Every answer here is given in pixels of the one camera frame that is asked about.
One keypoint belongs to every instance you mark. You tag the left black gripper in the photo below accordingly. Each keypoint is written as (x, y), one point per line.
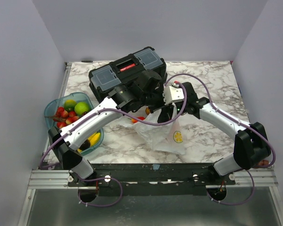
(162, 104)

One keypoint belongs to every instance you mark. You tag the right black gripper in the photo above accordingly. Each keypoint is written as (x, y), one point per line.
(166, 115)

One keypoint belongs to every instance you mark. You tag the white plastic bag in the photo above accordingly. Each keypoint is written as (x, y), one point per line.
(166, 138)

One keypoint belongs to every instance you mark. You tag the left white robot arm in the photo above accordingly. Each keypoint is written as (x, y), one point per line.
(117, 98)

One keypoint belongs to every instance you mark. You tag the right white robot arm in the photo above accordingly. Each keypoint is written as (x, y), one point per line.
(250, 140)

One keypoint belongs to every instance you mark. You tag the yellow fake banana bunch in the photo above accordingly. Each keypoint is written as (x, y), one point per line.
(93, 139)

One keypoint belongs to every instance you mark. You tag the dark fake plum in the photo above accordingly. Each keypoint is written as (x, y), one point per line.
(85, 145)

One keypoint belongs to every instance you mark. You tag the yellow green fake apple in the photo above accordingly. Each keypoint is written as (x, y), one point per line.
(69, 105)

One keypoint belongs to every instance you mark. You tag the black plastic toolbox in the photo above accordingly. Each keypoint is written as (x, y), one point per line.
(124, 71)

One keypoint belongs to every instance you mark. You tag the teal plastic fruit bowl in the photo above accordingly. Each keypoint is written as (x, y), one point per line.
(52, 107)

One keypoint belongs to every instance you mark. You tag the brown pipe fitting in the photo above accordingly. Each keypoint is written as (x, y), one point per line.
(262, 164)

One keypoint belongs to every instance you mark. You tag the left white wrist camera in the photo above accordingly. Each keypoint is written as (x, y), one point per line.
(172, 94)

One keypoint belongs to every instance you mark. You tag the black metal base rail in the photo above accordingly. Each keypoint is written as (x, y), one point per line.
(151, 179)

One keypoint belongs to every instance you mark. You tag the aluminium frame profile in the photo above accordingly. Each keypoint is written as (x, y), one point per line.
(51, 179)

